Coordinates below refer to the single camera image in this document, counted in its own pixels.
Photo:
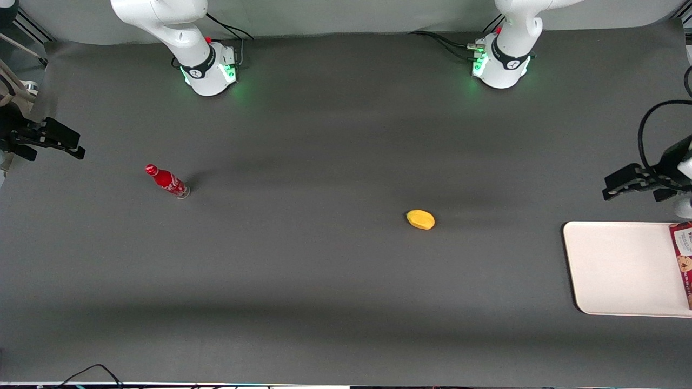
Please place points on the red cola bottle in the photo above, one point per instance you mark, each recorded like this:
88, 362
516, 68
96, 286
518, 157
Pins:
167, 181

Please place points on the red cookie box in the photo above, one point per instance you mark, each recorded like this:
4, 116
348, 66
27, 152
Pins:
683, 265

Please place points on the beige plastic tray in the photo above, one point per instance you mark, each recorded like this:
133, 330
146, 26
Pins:
616, 270

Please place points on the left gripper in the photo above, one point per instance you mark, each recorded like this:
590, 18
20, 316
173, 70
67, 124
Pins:
672, 162

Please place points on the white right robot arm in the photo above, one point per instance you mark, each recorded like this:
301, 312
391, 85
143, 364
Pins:
178, 32

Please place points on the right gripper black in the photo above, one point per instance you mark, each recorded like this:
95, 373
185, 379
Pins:
12, 131

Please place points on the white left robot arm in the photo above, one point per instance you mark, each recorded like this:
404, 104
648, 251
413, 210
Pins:
508, 48

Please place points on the yellow mango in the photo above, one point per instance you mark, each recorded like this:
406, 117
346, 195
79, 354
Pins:
420, 219

